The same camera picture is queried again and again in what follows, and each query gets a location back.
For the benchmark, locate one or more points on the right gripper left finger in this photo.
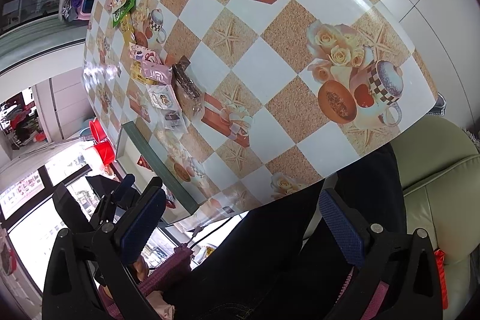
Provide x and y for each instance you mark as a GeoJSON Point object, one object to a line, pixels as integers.
{"type": "Point", "coordinates": [70, 291]}

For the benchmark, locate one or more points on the red snack packet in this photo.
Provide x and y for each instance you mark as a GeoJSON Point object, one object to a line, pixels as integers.
{"type": "Point", "coordinates": [144, 163]}

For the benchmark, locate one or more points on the pink crispy cranberry packet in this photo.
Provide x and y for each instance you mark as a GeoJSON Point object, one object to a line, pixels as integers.
{"type": "Point", "coordinates": [164, 98]}

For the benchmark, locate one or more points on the pink floral snack packet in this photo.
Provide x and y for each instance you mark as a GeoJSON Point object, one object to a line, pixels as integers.
{"type": "Point", "coordinates": [141, 53]}

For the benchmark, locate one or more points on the green-rimmed white tray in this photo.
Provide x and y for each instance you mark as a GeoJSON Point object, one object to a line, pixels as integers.
{"type": "Point", "coordinates": [131, 145]}

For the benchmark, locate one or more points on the plain pink snack packet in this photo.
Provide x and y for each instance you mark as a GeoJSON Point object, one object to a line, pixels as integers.
{"type": "Point", "coordinates": [158, 72]}

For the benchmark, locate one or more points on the green snack packet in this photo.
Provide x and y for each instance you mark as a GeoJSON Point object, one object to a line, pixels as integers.
{"type": "Point", "coordinates": [121, 12]}

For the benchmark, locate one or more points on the green leather sofa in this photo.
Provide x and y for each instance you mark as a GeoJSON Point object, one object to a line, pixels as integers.
{"type": "Point", "coordinates": [439, 172]}

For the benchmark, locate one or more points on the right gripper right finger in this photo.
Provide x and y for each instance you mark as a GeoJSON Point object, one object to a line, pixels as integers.
{"type": "Point", "coordinates": [394, 276]}

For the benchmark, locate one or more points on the clear packet with dark cake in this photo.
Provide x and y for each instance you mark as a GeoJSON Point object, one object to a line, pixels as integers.
{"type": "Point", "coordinates": [173, 120]}

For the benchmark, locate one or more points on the clear packet with brown cookies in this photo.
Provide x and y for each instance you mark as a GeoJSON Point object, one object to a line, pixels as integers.
{"type": "Point", "coordinates": [191, 90]}

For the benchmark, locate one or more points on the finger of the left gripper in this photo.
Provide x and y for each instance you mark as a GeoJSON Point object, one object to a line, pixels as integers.
{"type": "Point", "coordinates": [112, 195]}
{"type": "Point", "coordinates": [148, 209]}

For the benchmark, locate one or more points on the yellow biscuit packet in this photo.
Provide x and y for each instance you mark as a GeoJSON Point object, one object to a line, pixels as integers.
{"type": "Point", "coordinates": [136, 73]}

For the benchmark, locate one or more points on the red plastic stool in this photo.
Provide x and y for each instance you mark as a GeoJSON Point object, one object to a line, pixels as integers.
{"type": "Point", "coordinates": [102, 145]}

